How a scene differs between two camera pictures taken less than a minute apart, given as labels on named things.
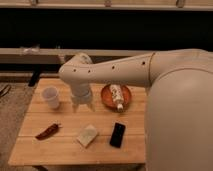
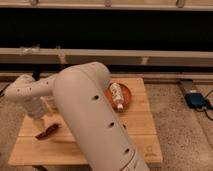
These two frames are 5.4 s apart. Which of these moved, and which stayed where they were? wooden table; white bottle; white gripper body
Moved: white gripper body
Stayed: white bottle; wooden table
